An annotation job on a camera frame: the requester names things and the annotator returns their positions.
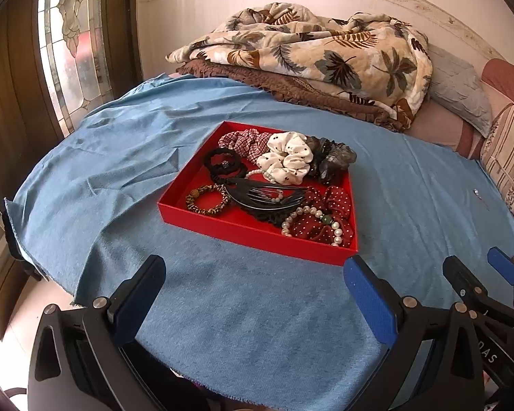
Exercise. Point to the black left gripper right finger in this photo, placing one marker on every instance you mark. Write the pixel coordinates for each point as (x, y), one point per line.
(430, 357)

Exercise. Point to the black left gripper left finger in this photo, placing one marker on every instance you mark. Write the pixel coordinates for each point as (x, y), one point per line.
(88, 358)

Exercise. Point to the dark red polka dot scrunchie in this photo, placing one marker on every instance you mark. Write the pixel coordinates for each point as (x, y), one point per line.
(323, 218)

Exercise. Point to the white polka dot scrunchie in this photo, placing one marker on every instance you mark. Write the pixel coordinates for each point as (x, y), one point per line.
(288, 159)

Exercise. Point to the black hair claw comb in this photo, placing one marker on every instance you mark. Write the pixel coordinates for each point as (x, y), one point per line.
(265, 202)

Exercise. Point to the black scrunchie with bead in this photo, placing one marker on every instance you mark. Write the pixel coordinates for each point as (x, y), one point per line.
(224, 164)

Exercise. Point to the red jewelry tray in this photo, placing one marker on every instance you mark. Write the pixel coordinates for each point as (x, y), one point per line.
(232, 224)

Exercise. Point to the small silver pin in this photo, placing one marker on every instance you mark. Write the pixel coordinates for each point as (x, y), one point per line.
(480, 198)

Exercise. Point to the striped floral pillow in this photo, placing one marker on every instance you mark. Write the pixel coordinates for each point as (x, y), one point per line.
(497, 155)

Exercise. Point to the light blue cloth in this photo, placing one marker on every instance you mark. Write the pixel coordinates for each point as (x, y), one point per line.
(250, 324)

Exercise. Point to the pink striped bed sheet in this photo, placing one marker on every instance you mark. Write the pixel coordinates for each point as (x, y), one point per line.
(437, 125)

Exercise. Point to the grey quilted pillow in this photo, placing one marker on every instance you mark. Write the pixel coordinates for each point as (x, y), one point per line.
(456, 86)

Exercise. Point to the brown ruffled blanket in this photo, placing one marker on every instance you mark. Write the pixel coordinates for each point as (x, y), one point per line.
(297, 91)

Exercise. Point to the grey brown sheer scrunchie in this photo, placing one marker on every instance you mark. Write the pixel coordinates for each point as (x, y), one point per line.
(330, 159)

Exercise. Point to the floral leaf print blanket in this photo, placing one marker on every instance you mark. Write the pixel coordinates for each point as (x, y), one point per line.
(374, 57)

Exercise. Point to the red white checkered scrunchie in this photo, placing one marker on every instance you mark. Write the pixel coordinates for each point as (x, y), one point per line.
(249, 144)

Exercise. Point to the stained glass window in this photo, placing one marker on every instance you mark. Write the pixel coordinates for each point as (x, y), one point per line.
(73, 57)

